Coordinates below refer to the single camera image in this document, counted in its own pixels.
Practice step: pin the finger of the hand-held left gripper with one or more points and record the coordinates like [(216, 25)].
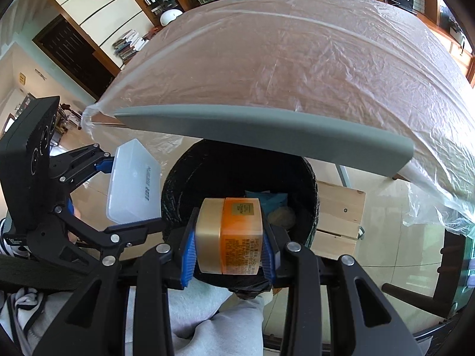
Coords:
[(81, 159), (111, 235)]

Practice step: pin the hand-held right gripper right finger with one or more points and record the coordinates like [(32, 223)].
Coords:
[(269, 259)]

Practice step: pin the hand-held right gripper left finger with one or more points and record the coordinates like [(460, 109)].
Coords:
[(187, 259)]

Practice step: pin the orange jar with white lid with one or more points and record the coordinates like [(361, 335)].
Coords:
[(237, 237)]

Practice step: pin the white translucent plastic box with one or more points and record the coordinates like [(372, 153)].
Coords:
[(133, 181)]

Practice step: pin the black trash bin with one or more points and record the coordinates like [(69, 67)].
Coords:
[(207, 170)]

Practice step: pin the brown round pouch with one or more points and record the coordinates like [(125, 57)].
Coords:
[(284, 218)]

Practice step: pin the teal packet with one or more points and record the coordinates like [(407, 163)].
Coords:
[(274, 202)]

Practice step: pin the person's grey pants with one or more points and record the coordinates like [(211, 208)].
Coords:
[(207, 322)]

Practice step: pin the light wooden stool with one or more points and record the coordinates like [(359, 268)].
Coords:
[(339, 211)]

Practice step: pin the dark wooden door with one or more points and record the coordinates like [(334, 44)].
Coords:
[(70, 55)]

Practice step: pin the striped white hoodie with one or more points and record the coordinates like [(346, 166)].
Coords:
[(22, 319)]

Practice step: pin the stack of books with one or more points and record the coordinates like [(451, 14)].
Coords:
[(130, 46)]

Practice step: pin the white dome helmet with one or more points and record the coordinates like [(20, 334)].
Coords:
[(170, 16)]

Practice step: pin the dark wooden chair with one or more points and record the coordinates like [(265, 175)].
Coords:
[(445, 285)]

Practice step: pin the wooden sideboard cabinet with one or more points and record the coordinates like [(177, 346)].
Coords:
[(452, 44)]

